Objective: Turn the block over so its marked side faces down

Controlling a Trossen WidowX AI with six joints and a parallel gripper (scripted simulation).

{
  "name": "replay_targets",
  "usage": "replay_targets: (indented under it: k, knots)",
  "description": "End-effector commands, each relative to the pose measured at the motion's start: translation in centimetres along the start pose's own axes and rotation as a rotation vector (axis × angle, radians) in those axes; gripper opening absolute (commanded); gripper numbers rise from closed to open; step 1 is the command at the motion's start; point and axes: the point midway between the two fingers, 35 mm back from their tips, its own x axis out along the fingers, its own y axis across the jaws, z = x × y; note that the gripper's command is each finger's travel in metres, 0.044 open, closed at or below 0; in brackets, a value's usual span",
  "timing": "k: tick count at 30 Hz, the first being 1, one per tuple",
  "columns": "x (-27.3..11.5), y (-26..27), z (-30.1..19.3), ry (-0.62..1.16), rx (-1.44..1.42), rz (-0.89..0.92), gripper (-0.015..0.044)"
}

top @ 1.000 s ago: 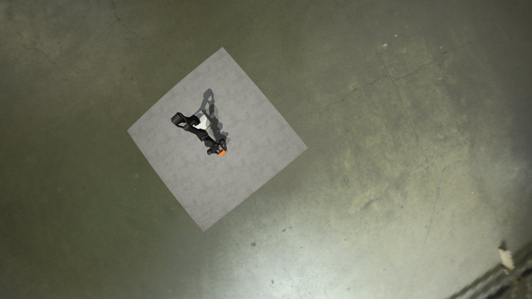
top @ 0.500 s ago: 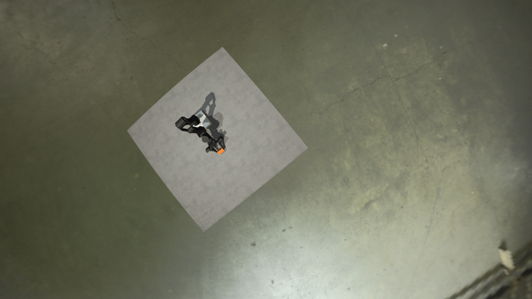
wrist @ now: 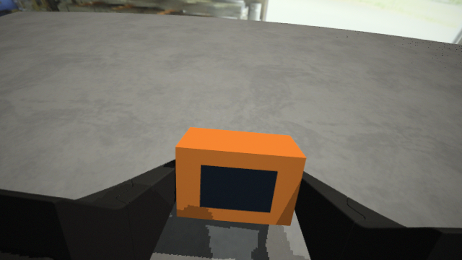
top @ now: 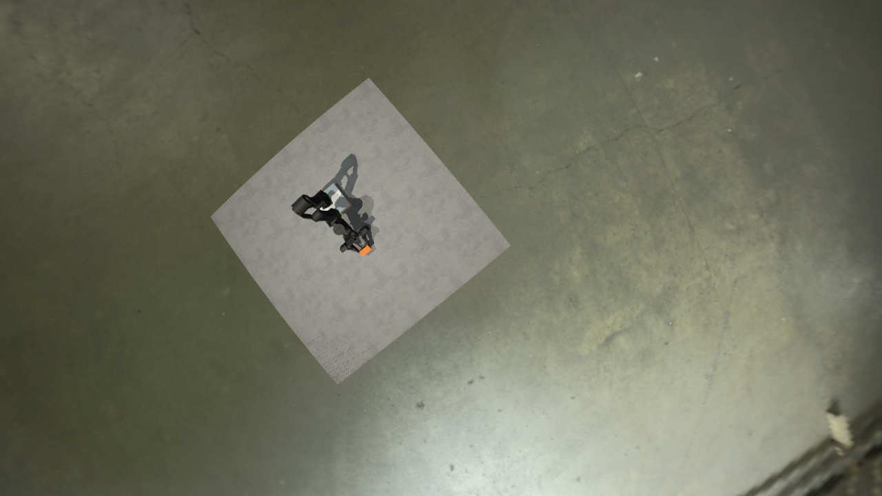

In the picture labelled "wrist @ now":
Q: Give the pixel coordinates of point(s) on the orange block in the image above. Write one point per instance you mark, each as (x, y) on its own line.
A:
(237, 176)

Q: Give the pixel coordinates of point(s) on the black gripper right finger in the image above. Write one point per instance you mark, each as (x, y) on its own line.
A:
(336, 227)

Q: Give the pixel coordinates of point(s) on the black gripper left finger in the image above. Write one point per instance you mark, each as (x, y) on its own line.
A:
(122, 222)

